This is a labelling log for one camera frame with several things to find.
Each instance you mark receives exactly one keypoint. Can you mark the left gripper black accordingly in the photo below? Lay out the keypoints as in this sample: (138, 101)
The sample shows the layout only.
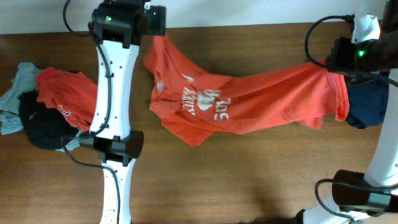
(158, 22)

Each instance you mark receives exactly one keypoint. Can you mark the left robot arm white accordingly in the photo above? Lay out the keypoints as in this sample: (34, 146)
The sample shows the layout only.
(117, 28)

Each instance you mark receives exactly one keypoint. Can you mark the folded navy blue garment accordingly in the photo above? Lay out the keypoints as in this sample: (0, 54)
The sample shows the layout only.
(367, 102)

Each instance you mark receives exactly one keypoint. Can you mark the grey t-shirt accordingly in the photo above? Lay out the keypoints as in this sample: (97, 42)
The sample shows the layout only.
(24, 81)

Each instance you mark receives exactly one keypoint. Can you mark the black garment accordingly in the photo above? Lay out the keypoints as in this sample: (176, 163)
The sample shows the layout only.
(46, 128)

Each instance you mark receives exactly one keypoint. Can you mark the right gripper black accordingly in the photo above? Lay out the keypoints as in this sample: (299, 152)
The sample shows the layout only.
(341, 45)

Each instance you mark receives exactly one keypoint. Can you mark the red crumpled t-shirt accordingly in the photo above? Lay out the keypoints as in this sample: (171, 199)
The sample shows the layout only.
(72, 94)

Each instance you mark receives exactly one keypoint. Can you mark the red t-shirt white print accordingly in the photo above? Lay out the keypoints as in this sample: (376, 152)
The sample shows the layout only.
(193, 104)

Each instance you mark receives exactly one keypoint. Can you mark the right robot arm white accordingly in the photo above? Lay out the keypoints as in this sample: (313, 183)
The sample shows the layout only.
(371, 55)

